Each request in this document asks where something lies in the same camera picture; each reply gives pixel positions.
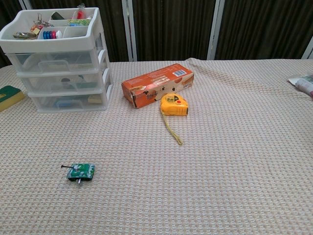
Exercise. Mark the white compartment organizer box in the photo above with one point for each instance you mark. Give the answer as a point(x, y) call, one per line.
point(49, 44)

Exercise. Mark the small green electronic part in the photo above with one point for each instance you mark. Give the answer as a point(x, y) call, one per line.
point(82, 171)

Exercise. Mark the blue red white clips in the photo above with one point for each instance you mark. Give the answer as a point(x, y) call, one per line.
point(50, 34)

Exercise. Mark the green card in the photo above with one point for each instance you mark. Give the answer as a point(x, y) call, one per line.
point(9, 99)

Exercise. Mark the orange cardboard box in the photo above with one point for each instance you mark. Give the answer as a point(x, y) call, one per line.
point(149, 83)

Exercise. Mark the pink floral packet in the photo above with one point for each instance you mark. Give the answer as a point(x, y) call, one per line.
point(304, 85)

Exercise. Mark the small black oval item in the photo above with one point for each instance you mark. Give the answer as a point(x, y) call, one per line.
point(57, 16)

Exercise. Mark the red wrapped packet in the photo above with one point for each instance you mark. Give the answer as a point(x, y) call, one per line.
point(80, 12)

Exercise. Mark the white partition frame post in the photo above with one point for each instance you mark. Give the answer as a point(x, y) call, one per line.
point(308, 52)
point(129, 29)
point(215, 29)
point(22, 5)

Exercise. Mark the clear drawer with dark items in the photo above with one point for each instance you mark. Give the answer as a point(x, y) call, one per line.
point(44, 82)

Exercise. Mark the clear drawer with blue item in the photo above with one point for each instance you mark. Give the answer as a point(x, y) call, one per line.
point(49, 102)

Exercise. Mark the blue item in green pack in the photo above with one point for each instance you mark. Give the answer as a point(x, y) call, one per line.
point(78, 23)

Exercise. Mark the beige woven tablecloth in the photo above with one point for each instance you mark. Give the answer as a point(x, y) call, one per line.
point(195, 171)

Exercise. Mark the yellow tape measure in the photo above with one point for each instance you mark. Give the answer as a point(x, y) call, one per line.
point(173, 105)

